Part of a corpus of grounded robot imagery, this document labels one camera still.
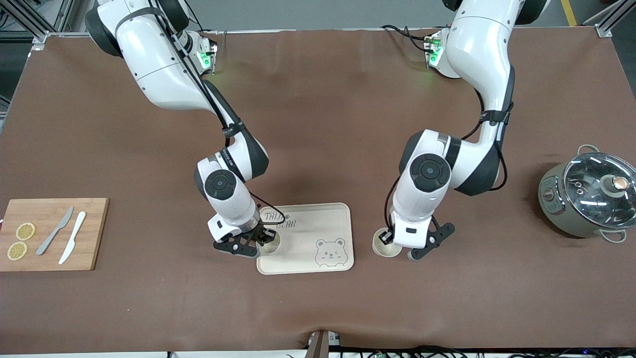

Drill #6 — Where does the white IKEA cup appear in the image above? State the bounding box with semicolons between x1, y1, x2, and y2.
258;230;282;256
372;227;402;258

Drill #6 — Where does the cream bear print tray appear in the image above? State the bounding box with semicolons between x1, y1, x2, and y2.
256;202;355;275

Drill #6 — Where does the brown table cloth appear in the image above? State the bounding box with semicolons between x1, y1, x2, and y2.
0;27;636;351

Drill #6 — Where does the grey green electric pot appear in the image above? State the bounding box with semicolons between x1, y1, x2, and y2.
538;144;636;244

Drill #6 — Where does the white plastic knife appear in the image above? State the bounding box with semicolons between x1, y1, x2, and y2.
58;211;87;265

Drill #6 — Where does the grey plastic knife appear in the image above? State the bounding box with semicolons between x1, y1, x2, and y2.
36;206;75;256

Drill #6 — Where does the bamboo cutting board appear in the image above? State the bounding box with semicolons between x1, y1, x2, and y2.
0;198;110;272

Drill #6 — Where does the glass pot lid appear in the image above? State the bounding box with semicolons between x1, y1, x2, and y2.
563;152;636;224

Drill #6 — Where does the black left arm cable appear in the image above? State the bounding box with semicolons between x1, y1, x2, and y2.
384;89;515;234

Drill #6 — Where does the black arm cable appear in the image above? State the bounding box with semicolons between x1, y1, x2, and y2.
384;89;515;234
149;0;287;234

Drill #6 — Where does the camera mount post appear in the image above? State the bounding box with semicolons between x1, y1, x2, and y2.
306;330;342;358

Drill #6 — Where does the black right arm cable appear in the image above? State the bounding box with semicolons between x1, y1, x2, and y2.
149;0;287;234

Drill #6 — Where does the black base cable bundle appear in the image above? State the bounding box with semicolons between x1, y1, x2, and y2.
381;24;440;54

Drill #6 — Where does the aluminium frame profile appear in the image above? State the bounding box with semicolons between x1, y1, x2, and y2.
584;0;636;38
0;0;75;43

